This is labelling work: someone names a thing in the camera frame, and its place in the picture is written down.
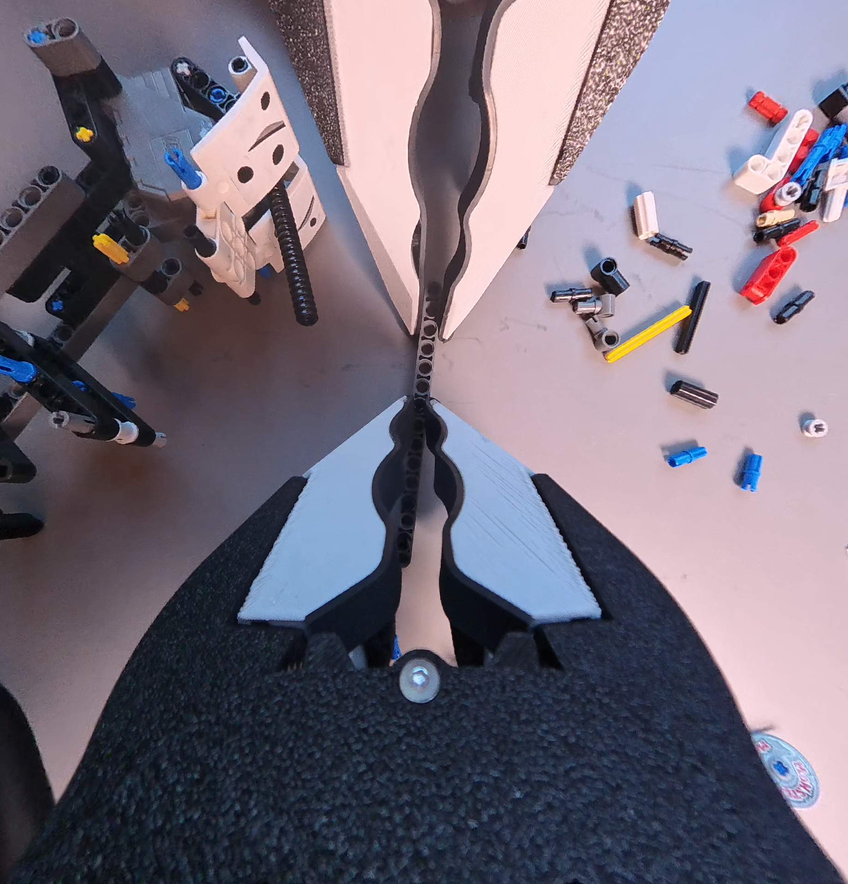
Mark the black double pin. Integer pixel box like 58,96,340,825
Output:
772,290,816,326

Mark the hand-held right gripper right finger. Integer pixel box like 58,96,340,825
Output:
427,401,604,667

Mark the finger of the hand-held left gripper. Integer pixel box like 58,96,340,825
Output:
327,0,442,337
438,0,613,341

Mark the grey desk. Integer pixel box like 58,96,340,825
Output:
0,0,848,884

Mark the black tube connector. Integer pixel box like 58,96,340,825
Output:
669,380,720,410

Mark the long grey holed beam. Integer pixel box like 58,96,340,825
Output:
395,279,442,567

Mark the red short pin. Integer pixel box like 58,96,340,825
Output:
747,90,790,127

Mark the grey elbow connector with pin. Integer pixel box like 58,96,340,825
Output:
550,286,617,319

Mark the black short connector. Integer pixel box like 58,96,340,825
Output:
590,257,631,297

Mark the blue round printed disc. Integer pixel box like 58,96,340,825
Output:
750,732,822,810

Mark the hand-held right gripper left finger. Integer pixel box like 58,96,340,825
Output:
236,397,414,667

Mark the black axle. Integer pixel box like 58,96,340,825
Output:
674,279,711,355

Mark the black toy truck chassis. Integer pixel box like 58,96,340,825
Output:
0,17,328,547

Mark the yellow axle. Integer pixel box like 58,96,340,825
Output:
604,304,694,363

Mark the white thick angled beam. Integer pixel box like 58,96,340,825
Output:
732,109,815,196

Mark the pile of assorted small bricks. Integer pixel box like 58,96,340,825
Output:
752,69,848,246

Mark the red short beam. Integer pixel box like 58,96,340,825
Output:
739,245,799,305

